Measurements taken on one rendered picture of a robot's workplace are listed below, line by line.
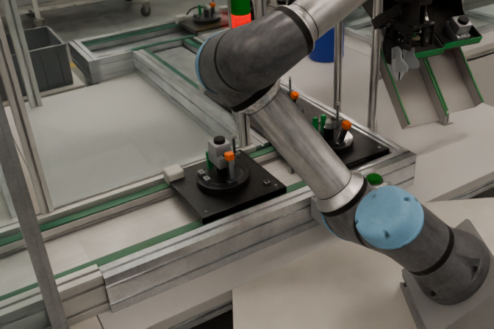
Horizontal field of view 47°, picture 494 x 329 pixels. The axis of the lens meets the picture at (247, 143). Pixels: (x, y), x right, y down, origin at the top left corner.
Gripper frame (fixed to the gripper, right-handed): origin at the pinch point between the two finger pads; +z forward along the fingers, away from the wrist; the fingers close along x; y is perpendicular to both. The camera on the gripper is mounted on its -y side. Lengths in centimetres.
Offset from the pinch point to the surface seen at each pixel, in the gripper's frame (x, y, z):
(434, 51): 24.2, -10.9, 2.9
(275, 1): 66, -159, 26
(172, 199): -51, -27, 32
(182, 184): -49, -24, 26
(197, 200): -49, -15, 26
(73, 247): -79, -22, 32
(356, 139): 3.0, -17.1, 26.2
